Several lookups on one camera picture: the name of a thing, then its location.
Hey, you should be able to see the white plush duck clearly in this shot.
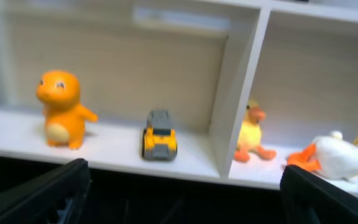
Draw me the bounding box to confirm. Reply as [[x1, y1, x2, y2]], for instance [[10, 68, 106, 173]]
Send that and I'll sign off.
[[286, 129, 358, 184]]

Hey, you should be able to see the grey and yellow toy truck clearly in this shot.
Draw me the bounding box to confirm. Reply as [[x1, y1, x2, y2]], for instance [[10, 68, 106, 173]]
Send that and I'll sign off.
[[140, 109, 178, 162]]

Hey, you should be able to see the orange toy figure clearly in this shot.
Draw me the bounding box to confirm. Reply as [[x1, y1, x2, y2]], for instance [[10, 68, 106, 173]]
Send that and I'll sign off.
[[35, 69, 99, 151]]

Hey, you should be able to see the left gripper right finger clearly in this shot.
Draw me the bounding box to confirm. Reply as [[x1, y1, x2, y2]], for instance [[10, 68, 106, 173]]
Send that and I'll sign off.
[[279, 164, 358, 224]]

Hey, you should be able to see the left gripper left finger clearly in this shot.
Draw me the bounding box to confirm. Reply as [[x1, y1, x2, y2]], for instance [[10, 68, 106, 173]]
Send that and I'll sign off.
[[0, 157, 92, 224]]

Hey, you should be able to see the yellow plush duck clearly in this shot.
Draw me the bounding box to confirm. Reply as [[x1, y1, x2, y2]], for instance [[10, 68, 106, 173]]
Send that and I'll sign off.
[[233, 98, 277, 164]]

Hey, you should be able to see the white shelf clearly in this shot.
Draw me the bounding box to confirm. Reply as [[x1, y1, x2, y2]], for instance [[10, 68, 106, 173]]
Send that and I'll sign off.
[[0, 0, 358, 202]]

